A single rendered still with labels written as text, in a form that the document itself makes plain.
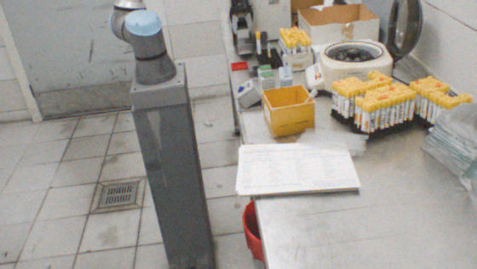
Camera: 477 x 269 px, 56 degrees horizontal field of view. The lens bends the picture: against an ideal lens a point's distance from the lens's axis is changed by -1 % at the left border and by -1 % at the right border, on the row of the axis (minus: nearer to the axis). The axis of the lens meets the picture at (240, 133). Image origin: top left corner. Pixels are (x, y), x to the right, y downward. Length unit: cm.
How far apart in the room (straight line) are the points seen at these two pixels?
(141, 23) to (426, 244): 108
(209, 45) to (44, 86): 129
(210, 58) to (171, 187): 187
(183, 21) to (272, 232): 258
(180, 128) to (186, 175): 21
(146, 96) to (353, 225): 88
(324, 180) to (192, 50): 249
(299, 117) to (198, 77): 231
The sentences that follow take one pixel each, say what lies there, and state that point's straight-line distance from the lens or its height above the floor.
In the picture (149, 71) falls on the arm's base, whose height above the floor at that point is 100.
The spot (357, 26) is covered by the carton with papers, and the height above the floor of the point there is 100.
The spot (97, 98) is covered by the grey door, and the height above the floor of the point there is 14.
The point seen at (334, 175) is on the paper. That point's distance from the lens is 117.
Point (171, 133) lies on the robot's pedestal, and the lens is 168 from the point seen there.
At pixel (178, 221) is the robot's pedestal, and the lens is 193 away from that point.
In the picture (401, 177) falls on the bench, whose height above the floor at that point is 88.
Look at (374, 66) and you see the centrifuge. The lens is 154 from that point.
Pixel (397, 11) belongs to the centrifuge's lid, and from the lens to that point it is 174.
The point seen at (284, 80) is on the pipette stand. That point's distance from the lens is 149.
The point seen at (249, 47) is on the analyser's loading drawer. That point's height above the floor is 92.
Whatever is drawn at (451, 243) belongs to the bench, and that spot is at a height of 88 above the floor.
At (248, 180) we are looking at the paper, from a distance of 117.
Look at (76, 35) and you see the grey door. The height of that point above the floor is 65.
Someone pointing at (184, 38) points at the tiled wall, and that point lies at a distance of 348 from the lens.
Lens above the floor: 159
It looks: 31 degrees down
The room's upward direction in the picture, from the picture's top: 6 degrees counter-clockwise
